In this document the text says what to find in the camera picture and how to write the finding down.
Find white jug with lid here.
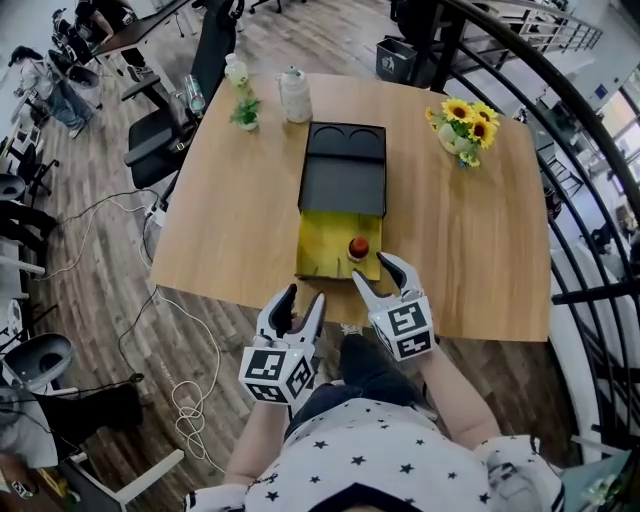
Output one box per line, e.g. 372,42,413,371
276,65,314,125

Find small red bottle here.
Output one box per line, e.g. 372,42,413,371
346,236,372,264

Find person's dark jeans legs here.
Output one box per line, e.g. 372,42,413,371
287,332,437,427

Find white-framed dark chair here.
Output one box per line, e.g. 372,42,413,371
58,447,186,512

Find dark long desk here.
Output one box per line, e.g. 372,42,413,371
91,0,195,59

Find clear plastic drink bottle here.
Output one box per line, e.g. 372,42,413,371
222,52,251,89

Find person's left forearm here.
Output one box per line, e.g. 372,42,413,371
222,399,292,487

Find black office chair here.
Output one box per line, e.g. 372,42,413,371
122,0,240,191

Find wooden table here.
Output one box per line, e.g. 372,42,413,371
397,0,640,454

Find sunflower bouquet in vase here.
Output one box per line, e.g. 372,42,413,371
424,96,502,170

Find blue panel with pink ovals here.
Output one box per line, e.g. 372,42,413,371
562,448,640,512

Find white looped floor cable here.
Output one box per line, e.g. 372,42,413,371
116,286,227,475

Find white power strip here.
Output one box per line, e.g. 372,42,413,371
143,198,169,227

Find thin floor cable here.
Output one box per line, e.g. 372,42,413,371
43,186,157,282

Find small green potted plant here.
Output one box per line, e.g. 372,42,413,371
229,96,263,133

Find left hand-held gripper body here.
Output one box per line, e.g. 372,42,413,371
238,323,317,406

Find person's right forearm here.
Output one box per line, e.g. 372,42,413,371
413,344,502,445

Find black and yellow tray box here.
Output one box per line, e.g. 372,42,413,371
294,120,389,283

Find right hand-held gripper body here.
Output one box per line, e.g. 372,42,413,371
367,291,434,363

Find dark trash bin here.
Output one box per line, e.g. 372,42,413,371
375,36,419,85

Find clear tumbler bottle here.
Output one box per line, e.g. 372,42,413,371
182,74,207,118

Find white star-print shirt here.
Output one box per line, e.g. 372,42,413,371
183,397,567,512

